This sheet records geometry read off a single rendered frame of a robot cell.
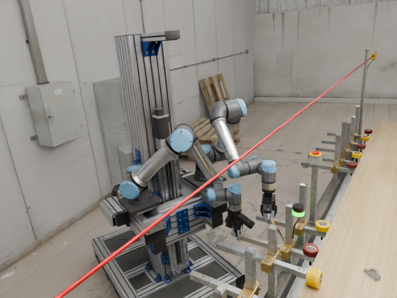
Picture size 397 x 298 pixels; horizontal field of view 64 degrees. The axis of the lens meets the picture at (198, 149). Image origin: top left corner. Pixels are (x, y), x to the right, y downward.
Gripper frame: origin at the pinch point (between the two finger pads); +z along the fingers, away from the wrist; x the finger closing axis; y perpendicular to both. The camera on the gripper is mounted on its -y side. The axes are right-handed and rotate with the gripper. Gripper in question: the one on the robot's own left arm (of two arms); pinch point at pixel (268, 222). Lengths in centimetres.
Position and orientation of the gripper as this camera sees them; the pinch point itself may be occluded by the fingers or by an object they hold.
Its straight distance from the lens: 186.2
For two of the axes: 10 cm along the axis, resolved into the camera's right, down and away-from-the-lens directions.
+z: 0.8, 9.4, 3.4
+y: 2.3, -3.5, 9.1
